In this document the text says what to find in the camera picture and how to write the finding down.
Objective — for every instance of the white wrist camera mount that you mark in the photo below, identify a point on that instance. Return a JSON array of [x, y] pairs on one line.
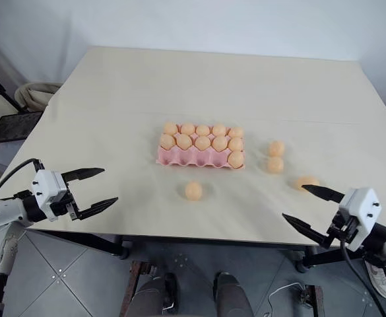
[[361, 208], [49, 186]]

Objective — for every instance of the white sneaker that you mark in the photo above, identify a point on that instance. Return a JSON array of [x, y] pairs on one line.
[[380, 279]]

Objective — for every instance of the beige fabric bag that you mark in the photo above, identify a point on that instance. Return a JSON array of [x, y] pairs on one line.
[[36, 95]]

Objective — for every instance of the rusty metal stand bar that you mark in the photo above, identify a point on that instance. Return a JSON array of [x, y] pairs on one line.
[[311, 298], [133, 284]]

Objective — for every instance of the orange egg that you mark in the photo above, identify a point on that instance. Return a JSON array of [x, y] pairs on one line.
[[236, 144], [275, 164], [202, 129], [202, 143], [167, 140], [236, 159], [276, 148], [218, 129], [184, 141], [236, 132], [193, 191], [308, 181], [188, 128], [219, 143], [170, 127]]

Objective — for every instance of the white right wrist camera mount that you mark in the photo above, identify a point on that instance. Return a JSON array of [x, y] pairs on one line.
[[361, 208]]

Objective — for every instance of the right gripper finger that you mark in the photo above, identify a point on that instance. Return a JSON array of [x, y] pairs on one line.
[[308, 228], [326, 193]]

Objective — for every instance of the cream table cover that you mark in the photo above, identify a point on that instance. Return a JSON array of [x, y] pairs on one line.
[[212, 86]]

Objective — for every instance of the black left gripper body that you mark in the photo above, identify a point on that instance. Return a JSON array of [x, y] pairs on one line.
[[62, 203]]

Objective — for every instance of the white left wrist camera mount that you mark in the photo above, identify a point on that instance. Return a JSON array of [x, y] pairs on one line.
[[49, 186]]

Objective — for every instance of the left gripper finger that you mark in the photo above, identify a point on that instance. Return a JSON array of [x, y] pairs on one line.
[[85, 173], [97, 206]]

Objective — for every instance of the pink egg tray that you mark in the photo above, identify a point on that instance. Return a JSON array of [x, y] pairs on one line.
[[192, 159]]

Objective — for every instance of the black table leg frame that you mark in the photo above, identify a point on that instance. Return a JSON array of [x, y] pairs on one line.
[[321, 259]]

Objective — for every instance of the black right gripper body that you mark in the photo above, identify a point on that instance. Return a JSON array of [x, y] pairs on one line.
[[342, 228]]

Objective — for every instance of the dark rounded shape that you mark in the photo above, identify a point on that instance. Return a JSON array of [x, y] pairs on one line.
[[232, 294], [156, 294]]

